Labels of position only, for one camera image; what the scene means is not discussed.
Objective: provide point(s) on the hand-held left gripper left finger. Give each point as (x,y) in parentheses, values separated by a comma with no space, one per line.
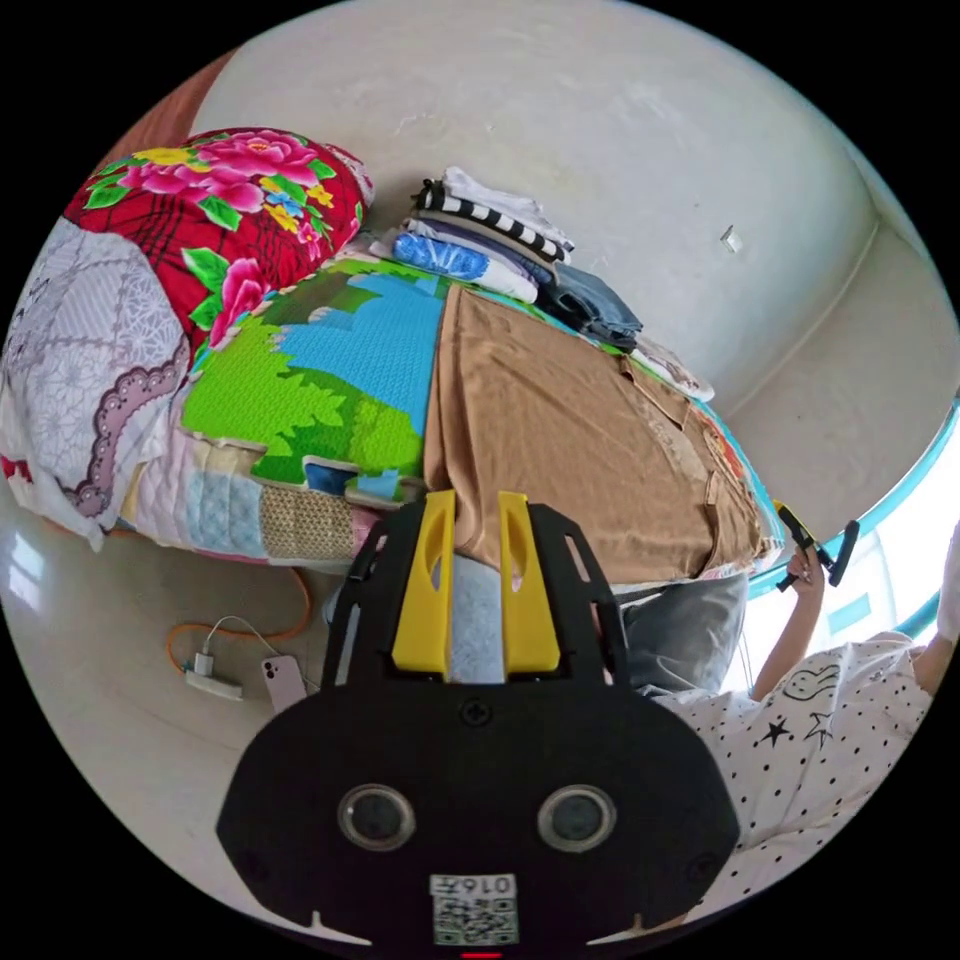
(424,600)

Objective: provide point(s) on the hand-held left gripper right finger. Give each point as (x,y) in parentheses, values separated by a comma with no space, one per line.
(529,607)

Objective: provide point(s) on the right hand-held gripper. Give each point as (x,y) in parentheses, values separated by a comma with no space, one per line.
(819,556)

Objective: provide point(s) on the brown short sleeve shirt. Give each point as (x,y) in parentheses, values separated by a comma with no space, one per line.
(555,442)

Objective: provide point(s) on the person's right forearm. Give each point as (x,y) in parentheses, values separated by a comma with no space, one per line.
(787,645)

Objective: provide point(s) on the person's right hand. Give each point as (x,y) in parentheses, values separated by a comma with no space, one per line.
(807,579)

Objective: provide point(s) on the pink mobile phone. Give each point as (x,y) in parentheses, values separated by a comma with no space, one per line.
(283,684)

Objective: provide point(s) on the white power strip with charger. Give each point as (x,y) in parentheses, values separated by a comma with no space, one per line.
(212,675)

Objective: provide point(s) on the person's body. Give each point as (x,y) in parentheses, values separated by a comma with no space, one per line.
(825,750)

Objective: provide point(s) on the bed with colourful mat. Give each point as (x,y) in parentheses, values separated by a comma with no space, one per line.
(330,375)

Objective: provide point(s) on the pile of clothes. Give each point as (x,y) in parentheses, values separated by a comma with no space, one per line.
(495,240)

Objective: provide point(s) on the white and purple lace blanket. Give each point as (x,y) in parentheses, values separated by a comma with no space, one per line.
(82,352)

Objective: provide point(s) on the red floral rolled quilt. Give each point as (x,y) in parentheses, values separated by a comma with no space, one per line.
(225,210)

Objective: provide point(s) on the window with turquoise frame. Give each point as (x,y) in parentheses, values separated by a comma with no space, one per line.
(900,517)

